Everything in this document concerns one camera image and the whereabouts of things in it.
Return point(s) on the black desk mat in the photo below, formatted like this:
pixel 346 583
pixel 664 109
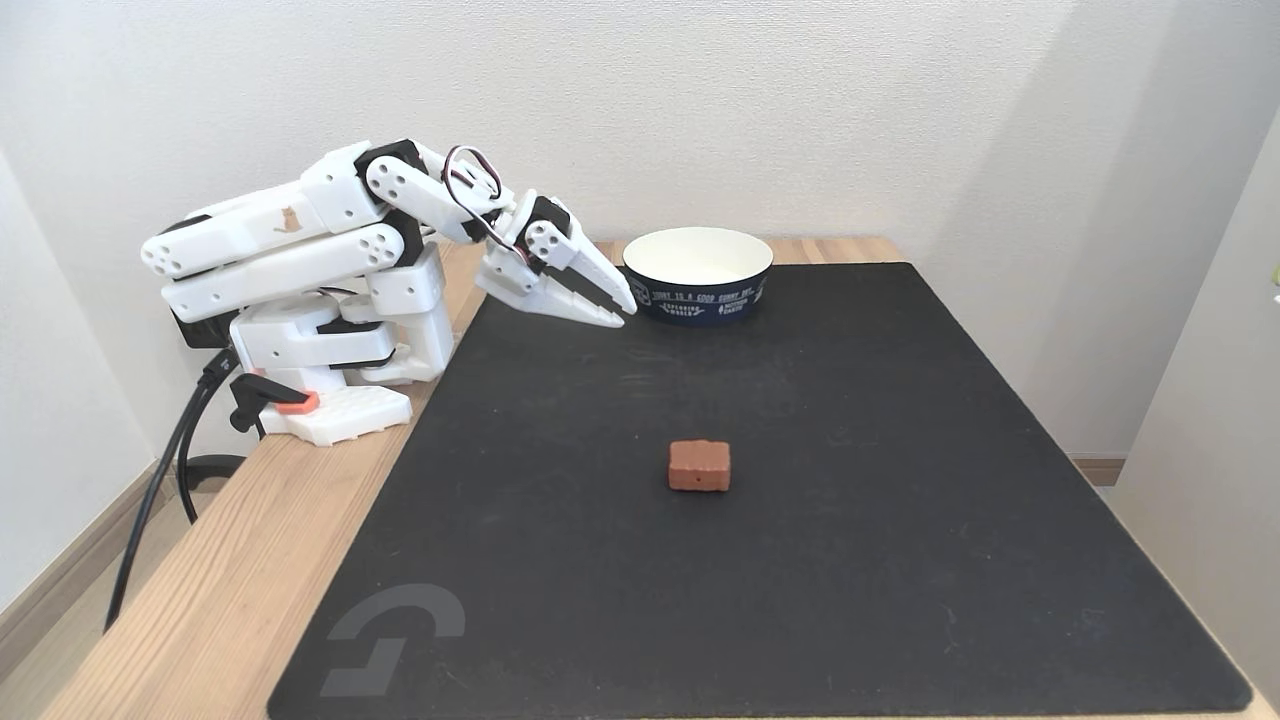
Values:
pixel 800 560

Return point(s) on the brown block toy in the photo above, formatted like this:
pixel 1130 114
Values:
pixel 699 467

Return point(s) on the navy paper bowl white print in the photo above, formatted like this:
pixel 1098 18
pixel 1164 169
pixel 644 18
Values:
pixel 700 298

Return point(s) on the black clamp with orange pad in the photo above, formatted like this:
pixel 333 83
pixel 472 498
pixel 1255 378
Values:
pixel 262 392

